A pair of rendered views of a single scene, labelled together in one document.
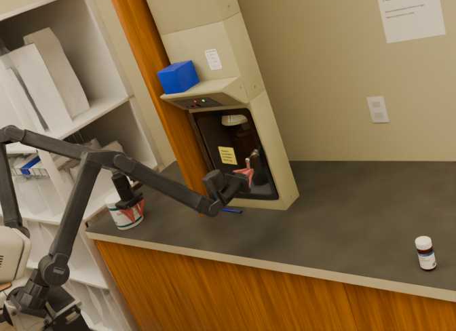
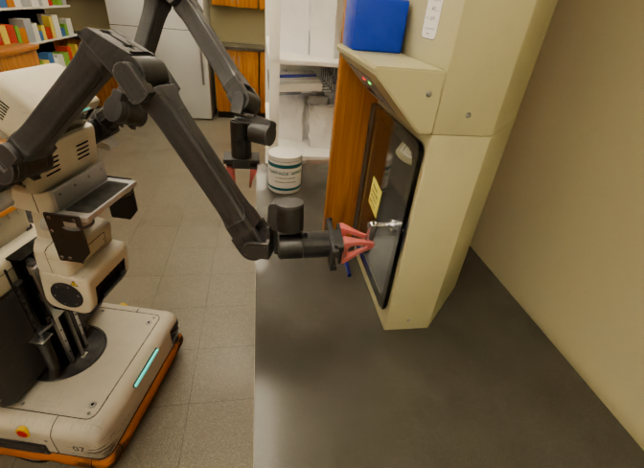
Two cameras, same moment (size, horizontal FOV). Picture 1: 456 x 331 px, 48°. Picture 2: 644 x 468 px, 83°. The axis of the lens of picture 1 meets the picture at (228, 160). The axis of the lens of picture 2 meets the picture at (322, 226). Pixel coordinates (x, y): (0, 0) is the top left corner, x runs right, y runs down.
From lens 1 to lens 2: 1.29 m
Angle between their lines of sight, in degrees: 31
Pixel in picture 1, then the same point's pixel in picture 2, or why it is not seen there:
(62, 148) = (206, 44)
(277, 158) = (425, 259)
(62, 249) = (17, 143)
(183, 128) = (362, 121)
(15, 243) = (27, 103)
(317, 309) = not seen: outside the picture
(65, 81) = not seen: hidden behind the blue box
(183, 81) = (365, 29)
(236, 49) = (477, 4)
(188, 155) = (347, 160)
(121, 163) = (124, 79)
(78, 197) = (58, 89)
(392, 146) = not seen: outside the picture
